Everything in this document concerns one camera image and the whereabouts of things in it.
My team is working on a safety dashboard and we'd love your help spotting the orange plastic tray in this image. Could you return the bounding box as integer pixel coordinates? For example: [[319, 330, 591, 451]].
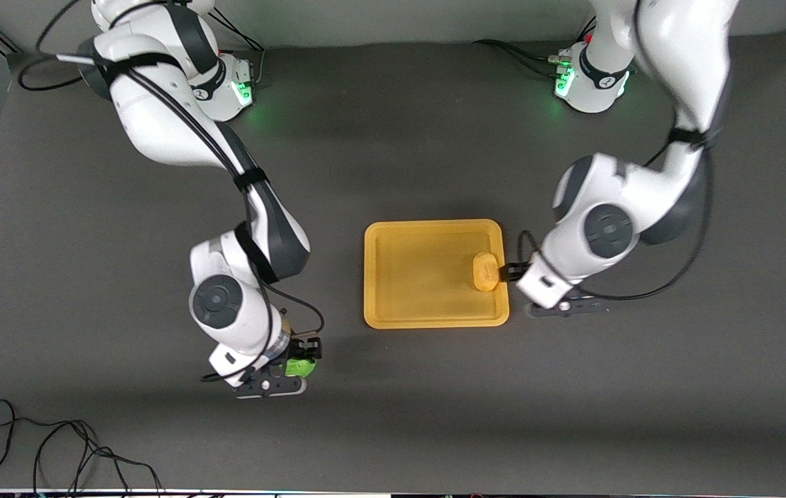
[[364, 219, 510, 329]]

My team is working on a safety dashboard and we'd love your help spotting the loose black looped cable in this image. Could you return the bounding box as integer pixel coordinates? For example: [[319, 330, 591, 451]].
[[0, 399, 164, 496]]

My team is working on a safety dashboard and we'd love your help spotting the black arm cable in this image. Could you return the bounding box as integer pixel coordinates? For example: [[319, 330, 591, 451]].
[[17, 0, 326, 382], [518, 128, 715, 303]]

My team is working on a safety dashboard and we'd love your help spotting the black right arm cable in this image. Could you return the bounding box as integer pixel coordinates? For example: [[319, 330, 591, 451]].
[[17, 0, 326, 382]]

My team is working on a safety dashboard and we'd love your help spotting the dark grey table mat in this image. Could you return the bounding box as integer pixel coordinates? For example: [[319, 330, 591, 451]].
[[0, 26, 786, 493]]

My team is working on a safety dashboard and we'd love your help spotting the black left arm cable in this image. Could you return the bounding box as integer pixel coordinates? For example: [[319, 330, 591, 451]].
[[518, 128, 715, 303]]

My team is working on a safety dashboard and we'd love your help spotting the yellow potato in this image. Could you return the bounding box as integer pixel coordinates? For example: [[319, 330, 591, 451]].
[[471, 252, 501, 293]]

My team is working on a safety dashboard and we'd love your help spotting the black right base cable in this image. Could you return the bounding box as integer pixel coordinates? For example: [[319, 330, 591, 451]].
[[210, 10, 266, 87]]

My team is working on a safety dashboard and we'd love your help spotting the black base cable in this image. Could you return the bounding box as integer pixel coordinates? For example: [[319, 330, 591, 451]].
[[473, 39, 565, 77], [210, 10, 266, 87]]

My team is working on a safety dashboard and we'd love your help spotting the black left base cable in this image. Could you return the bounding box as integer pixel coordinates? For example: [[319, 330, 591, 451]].
[[473, 39, 565, 77]]

